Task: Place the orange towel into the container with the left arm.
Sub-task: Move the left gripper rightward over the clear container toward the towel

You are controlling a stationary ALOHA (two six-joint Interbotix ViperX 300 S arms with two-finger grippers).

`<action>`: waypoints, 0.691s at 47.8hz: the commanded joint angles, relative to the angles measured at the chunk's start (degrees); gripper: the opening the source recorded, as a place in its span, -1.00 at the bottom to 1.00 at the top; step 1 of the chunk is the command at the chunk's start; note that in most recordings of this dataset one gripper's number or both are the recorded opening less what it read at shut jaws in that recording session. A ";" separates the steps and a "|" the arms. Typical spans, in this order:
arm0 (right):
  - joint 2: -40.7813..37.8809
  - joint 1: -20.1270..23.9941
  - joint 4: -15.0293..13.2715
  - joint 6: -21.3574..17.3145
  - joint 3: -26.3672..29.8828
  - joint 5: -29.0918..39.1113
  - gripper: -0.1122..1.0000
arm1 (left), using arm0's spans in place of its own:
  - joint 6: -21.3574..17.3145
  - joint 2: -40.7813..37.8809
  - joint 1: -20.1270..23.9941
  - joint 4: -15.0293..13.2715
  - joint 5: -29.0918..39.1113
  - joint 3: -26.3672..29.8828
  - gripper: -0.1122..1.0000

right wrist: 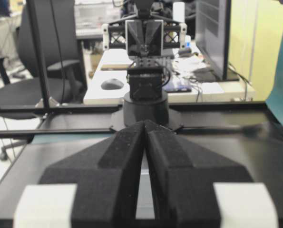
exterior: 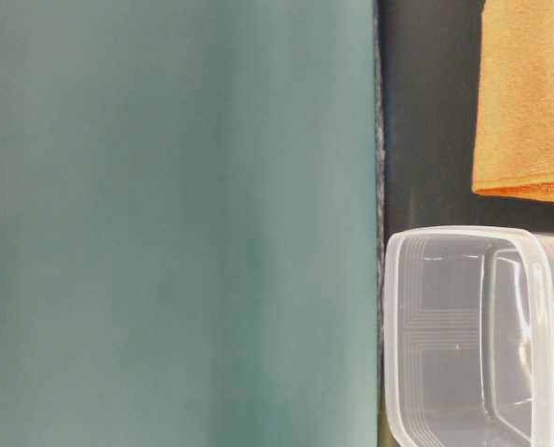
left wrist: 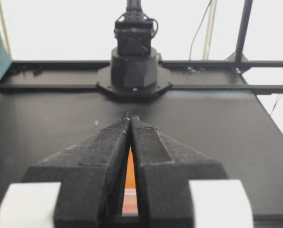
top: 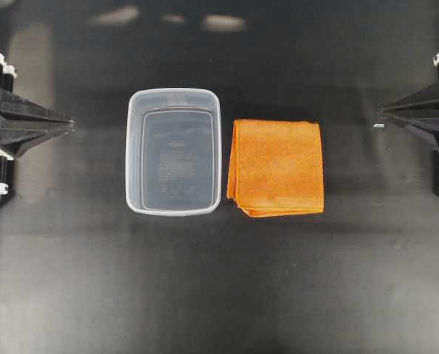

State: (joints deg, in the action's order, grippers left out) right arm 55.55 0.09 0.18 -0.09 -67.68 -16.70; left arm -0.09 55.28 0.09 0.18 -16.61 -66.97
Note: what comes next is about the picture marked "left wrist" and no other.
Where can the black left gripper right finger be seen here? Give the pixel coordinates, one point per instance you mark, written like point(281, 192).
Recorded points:
point(163, 168)

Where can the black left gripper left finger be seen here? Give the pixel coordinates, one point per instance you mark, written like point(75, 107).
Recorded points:
point(92, 175)

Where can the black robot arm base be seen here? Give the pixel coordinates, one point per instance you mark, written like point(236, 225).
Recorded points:
point(134, 70)

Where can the orange towel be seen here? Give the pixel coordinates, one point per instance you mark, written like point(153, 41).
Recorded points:
point(130, 195)

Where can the black metal frame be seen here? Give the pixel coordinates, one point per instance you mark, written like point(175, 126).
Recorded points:
point(239, 61)

